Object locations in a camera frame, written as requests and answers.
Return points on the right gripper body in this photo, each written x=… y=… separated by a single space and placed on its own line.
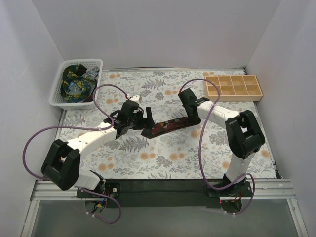
x=194 y=108

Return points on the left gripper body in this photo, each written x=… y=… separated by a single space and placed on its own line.
x=142 y=121

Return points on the dark red patterned tie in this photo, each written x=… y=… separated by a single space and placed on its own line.
x=169 y=126

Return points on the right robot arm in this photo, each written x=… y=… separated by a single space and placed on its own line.
x=244 y=134

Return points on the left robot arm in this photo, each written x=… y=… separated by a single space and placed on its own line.
x=62 y=163

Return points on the floral table mat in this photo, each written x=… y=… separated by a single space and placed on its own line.
x=173 y=155

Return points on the wooden compartment box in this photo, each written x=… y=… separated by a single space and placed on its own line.
x=237 y=88

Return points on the silver blue patterned tie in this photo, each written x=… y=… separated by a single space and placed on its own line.
x=78 y=88

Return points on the white plastic basket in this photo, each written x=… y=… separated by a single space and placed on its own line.
x=57 y=100

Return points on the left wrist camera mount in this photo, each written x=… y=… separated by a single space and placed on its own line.
x=136 y=98

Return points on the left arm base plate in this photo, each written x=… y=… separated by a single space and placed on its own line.
x=111 y=189

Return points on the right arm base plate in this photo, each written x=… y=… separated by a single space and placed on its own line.
x=237 y=190

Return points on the aluminium frame rail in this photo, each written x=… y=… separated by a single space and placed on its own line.
x=167 y=208

